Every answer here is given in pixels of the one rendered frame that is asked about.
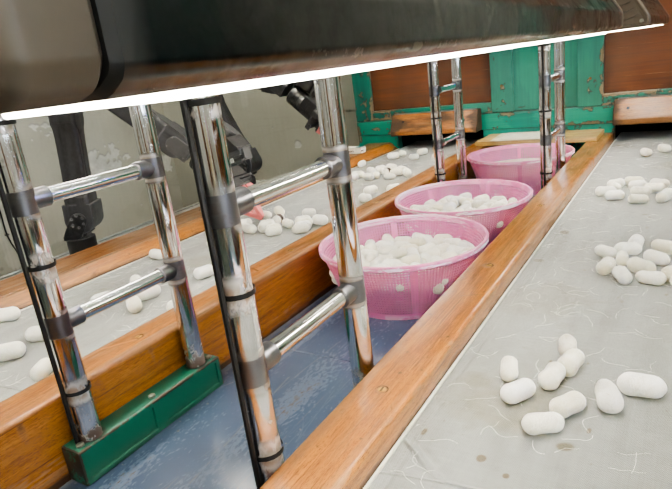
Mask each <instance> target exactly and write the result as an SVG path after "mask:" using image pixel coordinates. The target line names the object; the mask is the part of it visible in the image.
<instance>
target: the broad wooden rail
mask: <svg viewBox="0 0 672 489"><path fill-rule="evenodd" d="M363 146H365V148H366V152H364V153H361V154H349V155H350V164H351V169H352V168H354V167H356V166H358V162H359V161H361V160H365V161H366V162H368V161H370V160H373V159H375V158H377V157H380V156H382V155H384V154H387V153H389V152H392V151H394V150H396V149H398V148H397V147H396V146H394V145H393V144H392V143H391V142H384V143H368V144H366V145H363ZM321 181H324V179H320V180H318V181H315V182H313V183H311V184H308V185H306V186H304V187H301V188H299V189H297V190H294V191H292V192H290V193H287V194H285V195H282V196H280V197H278V198H275V199H273V200H270V201H268V202H265V203H263V204H261V205H260V206H261V207H263V206H265V205H267V204H270V203H272V202H274V201H277V200H279V199H281V198H284V197H286V196H289V195H291V194H293V193H296V192H298V191H300V190H303V189H305V188H307V187H310V186H312V185H314V184H317V183H319V182H321ZM175 220H176V225H177V230H178V234H179V239H180V242H181V241H183V240H186V239H188V238H190V237H193V236H195V235H197V234H200V233H202V232H204V231H205V228H204V223H203V218H202V213H201V208H200V207H197V208H194V209H192V210H189V211H186V212H184V213H181V214H178V215H176V216H175ZM151 249H159V250H160V245H159V241H158V236H157V232H156V228H155V223H154V224H152V225H149V226H146V227H144V228H141V229H138V230H136V231H133V232H130V233H128V234H125V235H122V236H120V237H117V238H114V239H112V240H109V241H106V242H104V243H101V244H98V245H95V246H93V247H90V248H87V249H85V250H82V251H79V252H77V253H74V254H71V255H69V256H66V257H63V258H61V259H58V260H56V262H57V264H56V265H55V266H56V269H57V273H58V276H59V280H60V283H61V287H62V290H63V292H64V291H66V290H68V289H71V288H73V287H75V286H78V285H80V284H83V283H85V282H87V281H90V280H92V279H94V278H97V277H99V276H101V275H104V274H106V273H108V272H111V271H113V270H115V269H118V268H120V267H122V266H125V265H127V264H129V263H132V262H134V261H136V260H139V259H141V258H143V257H146V256H148V255H149V251H150V250H151ZM31 305H33V304H32V300H31V297H30V294H29V290H28V287H27V284H26V280H25V277H24V274H23V273H21V274H18V275H15V276H13V277H10V278H7V279H4V280H2V281H0V308H7V307H12V306H14V307H17V308H19V310H22V309H24V308H26V307H29V306H31Z"/></svg>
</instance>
